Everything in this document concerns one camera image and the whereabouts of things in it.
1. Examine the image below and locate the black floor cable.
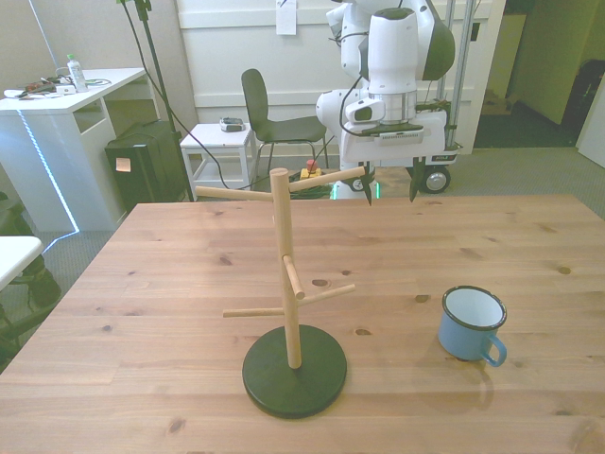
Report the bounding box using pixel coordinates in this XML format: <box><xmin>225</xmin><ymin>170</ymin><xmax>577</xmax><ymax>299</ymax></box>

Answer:
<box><xmin>163</xmin><ymin>94</ymin><xmax>268</xmax><ymax>191</ymax></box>

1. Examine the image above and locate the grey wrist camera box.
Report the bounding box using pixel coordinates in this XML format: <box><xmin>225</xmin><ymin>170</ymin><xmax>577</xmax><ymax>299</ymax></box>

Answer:
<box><xmin>372</xmin><ymin>123</ymin><xmax>425</xmax><ymax>143</ymax></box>

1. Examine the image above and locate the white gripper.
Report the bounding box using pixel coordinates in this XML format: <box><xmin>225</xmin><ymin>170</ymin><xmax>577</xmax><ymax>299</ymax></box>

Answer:
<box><xmin>339</xmin><ymin>109</ymin><xmax>449</xmax><ymax>208</ymax></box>

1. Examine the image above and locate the white paper sheet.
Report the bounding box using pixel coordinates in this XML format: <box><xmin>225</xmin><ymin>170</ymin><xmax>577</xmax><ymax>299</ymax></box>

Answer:
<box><xmin>275</xmin><ymin>0</ymin><xmax>298</xmax><ymax>37</ymax></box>

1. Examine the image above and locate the black tripod stand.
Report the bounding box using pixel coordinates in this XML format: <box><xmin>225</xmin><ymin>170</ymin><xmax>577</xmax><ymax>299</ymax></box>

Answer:
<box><xmin>116</xmin><ymin>0</ymin><xmax>197</xmax><ymax>202</ymax></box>

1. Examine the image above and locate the small white side table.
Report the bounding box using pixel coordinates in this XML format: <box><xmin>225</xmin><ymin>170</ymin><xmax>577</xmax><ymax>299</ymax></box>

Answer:
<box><xmin>180</xmin><ymin>122</ymin><xmax>258</xmax><ymax>190</ymax></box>

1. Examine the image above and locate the wooden mug tree black base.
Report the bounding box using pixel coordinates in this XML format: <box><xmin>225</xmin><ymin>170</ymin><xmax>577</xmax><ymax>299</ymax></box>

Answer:
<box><xmin>195</xmin><ymin>166</ymin><xmax>367</xmax><ymax>420</ymax></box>

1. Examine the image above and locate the red emergency stop button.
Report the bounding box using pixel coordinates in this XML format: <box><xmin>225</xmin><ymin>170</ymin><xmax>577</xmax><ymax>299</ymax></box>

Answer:
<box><xmin>300</xmin><ymin>159</ymin><xmax>325</xmax><ymax>181</ymax></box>

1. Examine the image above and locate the black computer case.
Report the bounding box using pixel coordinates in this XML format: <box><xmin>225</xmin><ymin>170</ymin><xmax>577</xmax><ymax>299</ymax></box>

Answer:
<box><xmin>104</xmin><ymin>120</ymin><xmax>190</xmax><ymax>215</ymax></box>

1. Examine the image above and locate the white desk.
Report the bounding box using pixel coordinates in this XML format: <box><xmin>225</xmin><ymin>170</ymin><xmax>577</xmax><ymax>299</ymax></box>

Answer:
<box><xmin>0</xmin><ymin>67</ymin><xmax>157</xmax><ymax>234</ymax></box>

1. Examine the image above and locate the black plastic chair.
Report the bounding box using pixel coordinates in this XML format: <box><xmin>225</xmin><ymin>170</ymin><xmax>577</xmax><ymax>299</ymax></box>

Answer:
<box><xmin>240</xmin><ymin>68</ymin><xmax>328</xmax><ymax>184</ymax></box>

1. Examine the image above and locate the green floor cable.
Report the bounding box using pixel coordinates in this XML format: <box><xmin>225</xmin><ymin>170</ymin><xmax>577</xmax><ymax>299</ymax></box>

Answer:
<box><xmin>286</xmin><ymin>169</ymin><xmax>333</xmax><ymax>199</ymax></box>

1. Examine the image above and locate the tool clutter pile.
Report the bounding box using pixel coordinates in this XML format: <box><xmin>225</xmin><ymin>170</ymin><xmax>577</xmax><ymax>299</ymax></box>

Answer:
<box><xmin>3</xmin><ymin>74</ymin><xmax>78</xmax><ymax>100</ymax></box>

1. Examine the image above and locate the white round-edged table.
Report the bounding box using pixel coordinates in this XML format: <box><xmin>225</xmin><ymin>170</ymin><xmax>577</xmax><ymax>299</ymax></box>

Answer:
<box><xmin>0</xmin><ymin>235</ymin><xmax>44</xmax><ymax>290</ymax></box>

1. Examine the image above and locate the wheeled white robot cart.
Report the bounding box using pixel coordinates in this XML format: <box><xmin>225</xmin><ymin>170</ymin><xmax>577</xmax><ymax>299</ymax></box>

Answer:
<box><xmin>375</xmin><ymin>0</ymin><xmax>475</xmax><ymax>196</ymax></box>

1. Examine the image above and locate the clear plastic bottle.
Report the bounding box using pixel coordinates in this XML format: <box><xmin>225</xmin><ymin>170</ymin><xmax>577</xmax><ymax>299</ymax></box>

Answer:
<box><xmin>66</xmin><ymin>52</ymin><xmax>90</xmax><ymax>94</ymax></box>

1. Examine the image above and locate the black office chair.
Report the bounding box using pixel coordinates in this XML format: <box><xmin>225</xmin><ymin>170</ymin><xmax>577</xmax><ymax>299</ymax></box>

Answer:
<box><xmin>0</xmin><ymin>191</ymin><xmax>63</xmax><ymax>368</ymax></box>

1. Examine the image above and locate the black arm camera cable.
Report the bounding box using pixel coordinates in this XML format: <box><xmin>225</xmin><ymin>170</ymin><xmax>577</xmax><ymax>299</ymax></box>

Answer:
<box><xmin>330</xmin><ymin>28</ymin><xmax>375</xmax><ymax>138</ymax></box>

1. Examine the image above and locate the blue enamel mug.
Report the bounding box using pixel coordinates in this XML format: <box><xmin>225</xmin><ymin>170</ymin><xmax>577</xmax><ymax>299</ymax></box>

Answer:
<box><xmin>437</xmin><ymin>285</ymin><xmax>509</xmax><ymax>369</ymax></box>

